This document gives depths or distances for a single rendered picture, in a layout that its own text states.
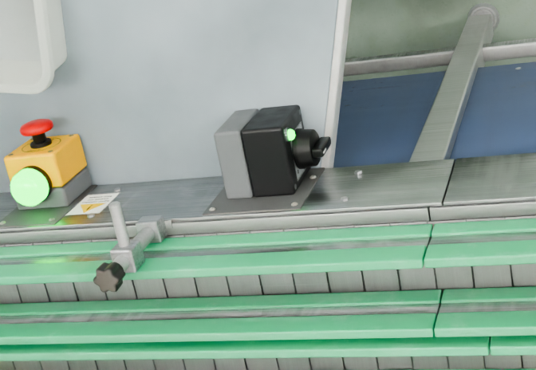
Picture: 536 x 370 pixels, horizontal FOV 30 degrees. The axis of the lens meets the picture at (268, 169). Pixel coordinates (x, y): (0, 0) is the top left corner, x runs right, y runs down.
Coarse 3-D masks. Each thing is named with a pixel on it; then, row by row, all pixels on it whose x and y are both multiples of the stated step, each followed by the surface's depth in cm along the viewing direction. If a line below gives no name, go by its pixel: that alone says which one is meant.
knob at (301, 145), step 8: (296, 136) 109; (304, 136) 109; (312, 136) 109; (328, 136) 111; (296, 144) 109; (304, 144) 108; (312, 144) 109; (320, 144) 109; (328, 144) 110; (296, 152) 109; (304, 152) 108; (312, 152) 108; (320, 152) 108; (296, 160) 109; (304, 160) 109; (312, 160) 109; (304, 168) 111
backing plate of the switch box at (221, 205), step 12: (312, 168) 115; (324, 168) 115; (312, 180) 112; (300, 192) 109; (216, 204) 110; (228, 204) 110; (240, 204) 109; (252, 204) 108; (264, 204) 108; (276, 204) 107; (288, 204) 106; (300, 204) 106
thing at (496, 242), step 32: (448, 224) 99; (480, 224) 97; (512, 224) 96; (0, 256) 113; (32, 256) 112; (64, 256) 111; (96, 256) 109; (160, 256) 106; (192, 256) 103; (224, 256) 102; (256, 256) 100; (288, 256) 99; (320, 256) 97; (352, 256) 96; (384, 256) 95; (416, 256) 93; (448, 256) 92; (480, 256) 91; (512, 256) 90
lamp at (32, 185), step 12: (24, 168) 117; (36, 168) 117; (12, 180) 117; (24, 180) 116; (36, 180) 116; (48, 180) 117; (12, 192) 117; (24, 192) 116; (36, 192) 116; (48, 192) 118; (24, 204) 117; (36, 204) 117
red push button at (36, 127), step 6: (36, 120) 120; (42, 120) 119; (48, 120) 120; (24, 126) 119; (30, 126) 118; (36, 126) 118; (42, 126) 118; (48, 126) 119; (24, 132) 118; (30, 132) 118; (36, 132) 118; (42, 132) 118; (36, 138) 120; (42, 138) 120
